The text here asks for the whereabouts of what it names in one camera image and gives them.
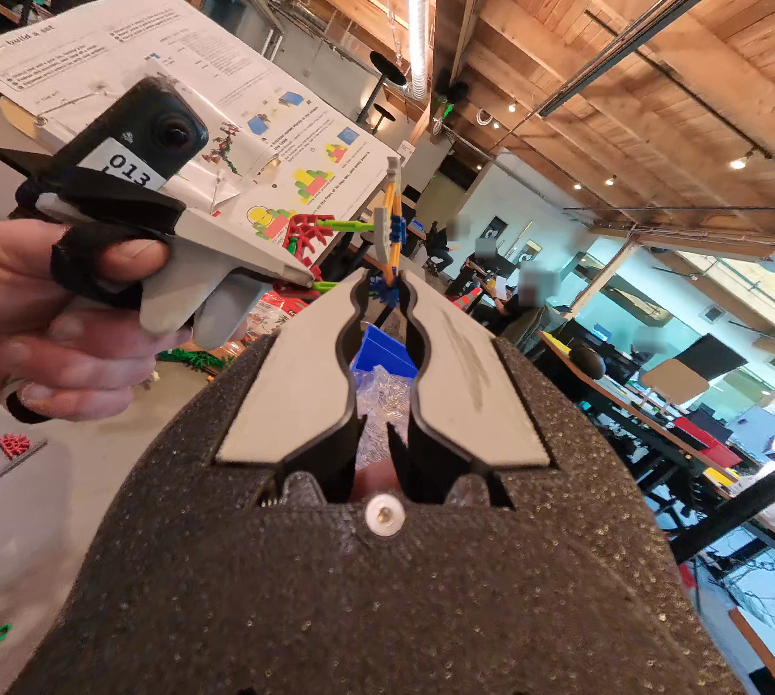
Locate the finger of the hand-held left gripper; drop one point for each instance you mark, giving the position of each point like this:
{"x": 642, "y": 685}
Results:
{"x": 242, "y": 247}

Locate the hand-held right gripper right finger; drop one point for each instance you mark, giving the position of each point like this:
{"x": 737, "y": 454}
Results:
{"x": 478, "y": 404}

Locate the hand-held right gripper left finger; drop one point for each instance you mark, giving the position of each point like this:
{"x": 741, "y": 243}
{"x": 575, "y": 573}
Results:
{"x": 290, "y": 404}

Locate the colourful rod connector toy model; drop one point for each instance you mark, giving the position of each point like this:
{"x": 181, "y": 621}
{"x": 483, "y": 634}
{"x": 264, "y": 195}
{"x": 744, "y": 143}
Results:
{"x": 306, "y": 235}

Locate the person's left hand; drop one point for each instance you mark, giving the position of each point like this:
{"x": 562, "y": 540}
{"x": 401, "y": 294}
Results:
{"x": 36, "y": 313}

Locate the toy packaging bag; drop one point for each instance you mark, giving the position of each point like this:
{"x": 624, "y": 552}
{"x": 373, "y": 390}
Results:
{"x": 272, "y": 313}

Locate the crumpled clear plastic bags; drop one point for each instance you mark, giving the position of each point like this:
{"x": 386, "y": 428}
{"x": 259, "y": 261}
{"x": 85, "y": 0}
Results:
{"x": 381, "y": 404}

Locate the folded instruction leaflet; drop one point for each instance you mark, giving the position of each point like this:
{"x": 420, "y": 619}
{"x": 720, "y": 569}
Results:
{"x": 233, "y": 153}

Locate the white instruction board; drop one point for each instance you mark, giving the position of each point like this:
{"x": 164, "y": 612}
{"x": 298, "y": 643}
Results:
{"x": 181, "y": 41}

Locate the blue plastic bin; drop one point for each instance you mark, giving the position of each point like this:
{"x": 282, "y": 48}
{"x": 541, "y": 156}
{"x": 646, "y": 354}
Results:
{"x": 381, "y": 350}

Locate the green spiky toy piece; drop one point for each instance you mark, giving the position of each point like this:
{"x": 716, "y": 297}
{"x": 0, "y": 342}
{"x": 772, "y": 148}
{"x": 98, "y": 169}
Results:
{"x": 194, "y": 359}

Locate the black bag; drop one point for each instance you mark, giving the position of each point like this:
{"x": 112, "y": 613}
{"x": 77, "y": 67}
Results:
{"x": 587, "y": 362}

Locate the long wooden desk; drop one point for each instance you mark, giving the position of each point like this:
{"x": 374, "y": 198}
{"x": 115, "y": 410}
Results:
{"x": 623, "y": 394}

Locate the black floor lamp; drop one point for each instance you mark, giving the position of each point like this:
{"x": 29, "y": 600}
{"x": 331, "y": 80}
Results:
{"x": 387, "y": 68}
{"x": 382, "y": 115}

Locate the black stand pole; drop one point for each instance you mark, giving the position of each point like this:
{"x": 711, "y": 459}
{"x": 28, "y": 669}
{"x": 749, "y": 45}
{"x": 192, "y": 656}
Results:
{"x": 726, "y": 516}

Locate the silver ceiling duct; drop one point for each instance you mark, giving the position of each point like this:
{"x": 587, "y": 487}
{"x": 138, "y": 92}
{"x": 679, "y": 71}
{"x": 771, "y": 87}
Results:
{"x": 415, "y": 11}

